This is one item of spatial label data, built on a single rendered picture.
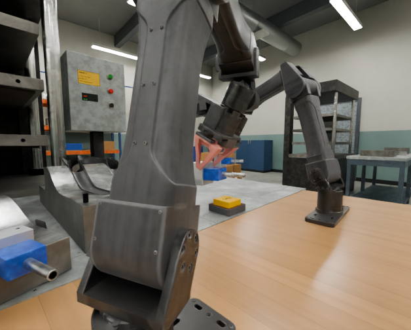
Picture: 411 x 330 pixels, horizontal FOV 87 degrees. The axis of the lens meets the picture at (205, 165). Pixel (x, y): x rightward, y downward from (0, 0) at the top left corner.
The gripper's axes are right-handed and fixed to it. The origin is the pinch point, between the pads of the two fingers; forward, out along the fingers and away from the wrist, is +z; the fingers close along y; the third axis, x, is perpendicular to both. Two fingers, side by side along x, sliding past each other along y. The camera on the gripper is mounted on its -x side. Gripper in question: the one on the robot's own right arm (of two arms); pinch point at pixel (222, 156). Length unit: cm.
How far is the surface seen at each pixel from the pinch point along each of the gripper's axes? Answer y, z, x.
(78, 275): 69, 6, 21
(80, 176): 54, 11, -12
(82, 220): 65, 3, 12
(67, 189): 59, 10, -6
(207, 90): -705, 25, -553
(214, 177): 42.9, -9.5, 21.8
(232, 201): 29.5, -0.4, 23.6
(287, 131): -363, 4, -73
